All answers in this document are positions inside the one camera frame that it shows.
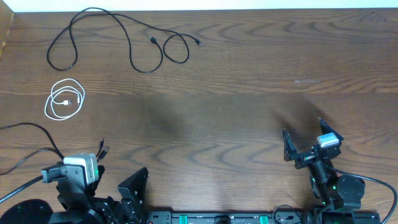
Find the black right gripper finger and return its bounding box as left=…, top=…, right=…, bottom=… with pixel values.
left=318, top=117, right=344, bottom=142
left=282, top=129, right=297, bottom=162

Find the black usb cable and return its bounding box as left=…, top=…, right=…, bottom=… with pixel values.
left=0, top=122, right=110, bottom=175

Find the white cable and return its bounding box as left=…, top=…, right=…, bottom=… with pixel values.
left=44, top=78, right=86, bottom=121

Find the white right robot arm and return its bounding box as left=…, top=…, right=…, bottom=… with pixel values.
left=282, top=118, right=366, bottom=223

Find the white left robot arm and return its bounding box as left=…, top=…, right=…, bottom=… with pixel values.
left=1, top=164, right=148, bottom=223

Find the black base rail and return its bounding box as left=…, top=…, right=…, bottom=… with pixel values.
left=147, top=205, right=381, bottom=224

